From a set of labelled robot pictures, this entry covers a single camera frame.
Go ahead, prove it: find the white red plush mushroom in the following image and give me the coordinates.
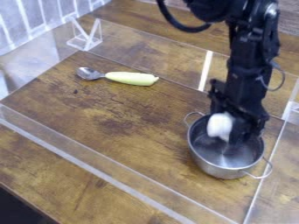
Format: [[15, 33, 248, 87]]
[[207, 112, 235, 142]]

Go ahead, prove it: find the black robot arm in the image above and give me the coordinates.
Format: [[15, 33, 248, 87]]
[[184, 0, 280, 144]]

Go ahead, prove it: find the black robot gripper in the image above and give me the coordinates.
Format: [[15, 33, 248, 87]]
[[208, 59, 272, 145]]

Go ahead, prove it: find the silver metal pot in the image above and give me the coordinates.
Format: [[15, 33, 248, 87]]
[[183, 112, 274, 179]]

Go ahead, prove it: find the clear acrylic enclosure wall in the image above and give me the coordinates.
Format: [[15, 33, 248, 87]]
[[0, 20, 299, 224]]

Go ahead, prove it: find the clear acrylic triangle stand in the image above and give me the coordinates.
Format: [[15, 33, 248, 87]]
[[67, 18, 103, 52]]

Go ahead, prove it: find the spoon with yellow handle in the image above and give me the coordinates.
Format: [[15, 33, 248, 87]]
[[76, 67, 159, 86]]

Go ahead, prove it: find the black cable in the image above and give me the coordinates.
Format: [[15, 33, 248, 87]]
[[155, 0, 214, 33]]

